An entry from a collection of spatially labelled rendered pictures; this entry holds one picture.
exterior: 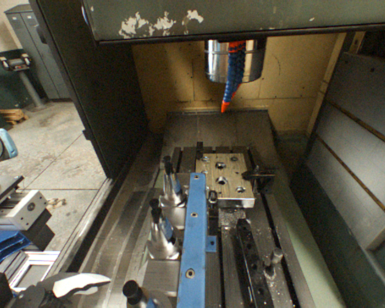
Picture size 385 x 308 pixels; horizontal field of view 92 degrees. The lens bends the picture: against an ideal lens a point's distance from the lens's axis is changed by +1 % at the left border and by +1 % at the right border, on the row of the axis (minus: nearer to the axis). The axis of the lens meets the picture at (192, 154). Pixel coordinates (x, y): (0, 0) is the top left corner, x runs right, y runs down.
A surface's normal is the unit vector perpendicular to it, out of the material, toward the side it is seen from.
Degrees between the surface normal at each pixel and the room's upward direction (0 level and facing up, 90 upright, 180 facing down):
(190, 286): 0
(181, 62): 90
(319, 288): 0
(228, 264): 0
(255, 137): 24
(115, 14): 90
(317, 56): 90
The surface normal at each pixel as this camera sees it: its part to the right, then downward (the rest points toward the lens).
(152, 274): -0.06, -0.81
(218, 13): -0.07, 0.59
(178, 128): -0.08, -0.50
